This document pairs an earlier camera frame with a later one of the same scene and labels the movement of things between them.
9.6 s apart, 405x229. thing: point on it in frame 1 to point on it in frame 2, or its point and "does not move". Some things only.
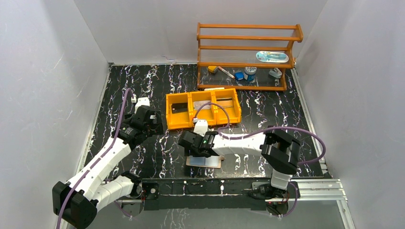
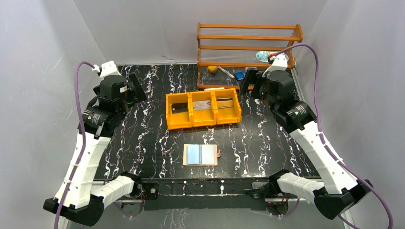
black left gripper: [154, 119] to [132, 93]
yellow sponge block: [212, 69] does not move
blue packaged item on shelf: [272, 57] does not move
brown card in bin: [225, 102] does not move
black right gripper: [187, 151] to [250, 78]
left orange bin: [180, 119] does not move
